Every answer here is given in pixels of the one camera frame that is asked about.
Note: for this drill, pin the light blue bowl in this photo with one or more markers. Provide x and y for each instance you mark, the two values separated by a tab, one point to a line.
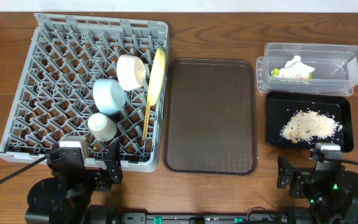
108	95

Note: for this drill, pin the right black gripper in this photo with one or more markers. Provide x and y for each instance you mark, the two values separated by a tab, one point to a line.
301	177

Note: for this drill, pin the white napkin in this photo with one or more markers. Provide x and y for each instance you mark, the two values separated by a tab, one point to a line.
295	68

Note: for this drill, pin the yellow round plate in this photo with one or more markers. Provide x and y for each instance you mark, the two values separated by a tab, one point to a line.
156	77

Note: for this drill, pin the clear plastic bin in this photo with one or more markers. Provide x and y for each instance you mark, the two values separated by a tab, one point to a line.
336	68

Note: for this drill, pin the dark brown serving tray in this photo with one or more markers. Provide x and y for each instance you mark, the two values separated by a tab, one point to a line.
211	120

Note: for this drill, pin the small white cup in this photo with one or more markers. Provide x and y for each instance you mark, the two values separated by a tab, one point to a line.
102	127

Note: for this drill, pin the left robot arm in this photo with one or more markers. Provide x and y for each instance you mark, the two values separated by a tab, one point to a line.
66	196

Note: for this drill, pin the black waste tray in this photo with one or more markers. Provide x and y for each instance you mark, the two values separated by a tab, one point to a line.
282	106

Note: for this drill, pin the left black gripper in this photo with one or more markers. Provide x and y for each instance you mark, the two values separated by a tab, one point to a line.
105	175

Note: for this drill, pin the spilled rice leftovers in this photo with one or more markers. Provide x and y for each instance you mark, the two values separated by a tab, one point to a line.
304	126

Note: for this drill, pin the white pink bowl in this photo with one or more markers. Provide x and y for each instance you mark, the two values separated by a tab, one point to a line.
130	72

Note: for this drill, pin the green snack wrapper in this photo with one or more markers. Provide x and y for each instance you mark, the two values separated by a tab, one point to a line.
276	73

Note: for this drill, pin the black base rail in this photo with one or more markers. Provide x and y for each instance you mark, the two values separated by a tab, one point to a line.
254	215

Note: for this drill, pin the wooden chopstick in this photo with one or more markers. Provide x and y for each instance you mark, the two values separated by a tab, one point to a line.
145	123
148	121

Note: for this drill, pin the grey plastic dish rack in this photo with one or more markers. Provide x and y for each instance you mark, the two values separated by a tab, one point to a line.
54	97

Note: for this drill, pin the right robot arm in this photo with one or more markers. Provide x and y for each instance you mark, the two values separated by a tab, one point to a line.
330	189

